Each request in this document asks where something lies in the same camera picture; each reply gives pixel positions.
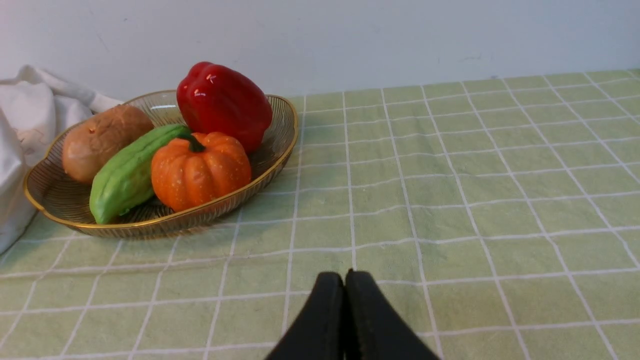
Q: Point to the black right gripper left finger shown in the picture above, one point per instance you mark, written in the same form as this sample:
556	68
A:
315	333

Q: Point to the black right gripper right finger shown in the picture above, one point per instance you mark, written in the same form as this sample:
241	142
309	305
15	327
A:
373	330

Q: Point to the white cloth bag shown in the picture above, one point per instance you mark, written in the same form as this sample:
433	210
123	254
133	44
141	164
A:
35	107

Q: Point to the green checkered tablecloth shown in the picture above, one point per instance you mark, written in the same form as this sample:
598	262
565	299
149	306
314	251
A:
500	218

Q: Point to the orange mini pumpkin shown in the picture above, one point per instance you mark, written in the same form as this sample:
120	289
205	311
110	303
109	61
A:
195	169

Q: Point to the green bitter gourd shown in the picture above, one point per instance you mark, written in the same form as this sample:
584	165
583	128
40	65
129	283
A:
124	182

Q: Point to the red bell pepper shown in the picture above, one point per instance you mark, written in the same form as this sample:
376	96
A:
216	98

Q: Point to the brown potato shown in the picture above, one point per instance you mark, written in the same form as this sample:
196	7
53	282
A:
89	146

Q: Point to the gold wire basket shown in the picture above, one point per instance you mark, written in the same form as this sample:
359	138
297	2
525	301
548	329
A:
66	202

